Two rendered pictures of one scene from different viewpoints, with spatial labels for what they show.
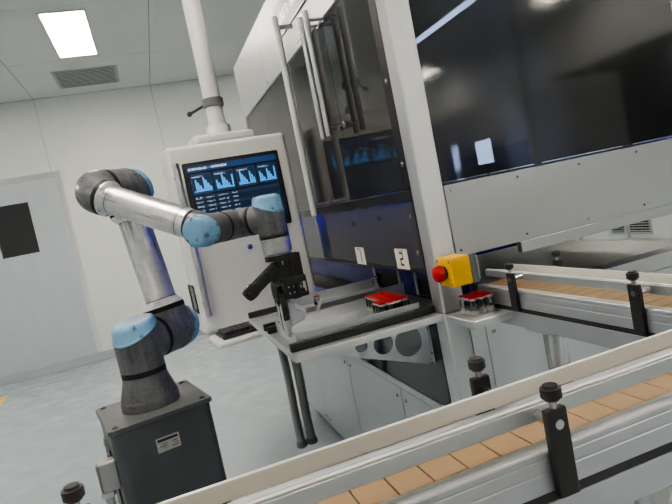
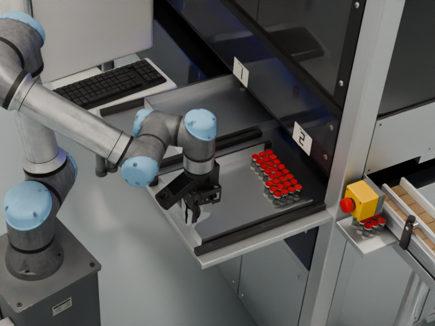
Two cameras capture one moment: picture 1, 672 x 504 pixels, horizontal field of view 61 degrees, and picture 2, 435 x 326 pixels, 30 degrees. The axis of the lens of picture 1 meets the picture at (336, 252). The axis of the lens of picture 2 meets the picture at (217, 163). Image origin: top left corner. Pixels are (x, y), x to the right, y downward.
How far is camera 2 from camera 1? 1.31 m
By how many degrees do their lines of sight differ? 39
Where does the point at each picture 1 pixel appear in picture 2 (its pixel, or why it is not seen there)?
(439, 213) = (363, 144)
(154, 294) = (41, 157)
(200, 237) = (142, 183)
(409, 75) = (387, 26)
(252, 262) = (89, 8)
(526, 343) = not seen: hidden behind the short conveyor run
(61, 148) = not seen: outside the picture
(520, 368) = not seen: hidden behind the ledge
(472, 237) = (382, 158)
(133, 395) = (26, 264)
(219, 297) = (45, 49)
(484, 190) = (410, 119)
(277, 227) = (208, 152)
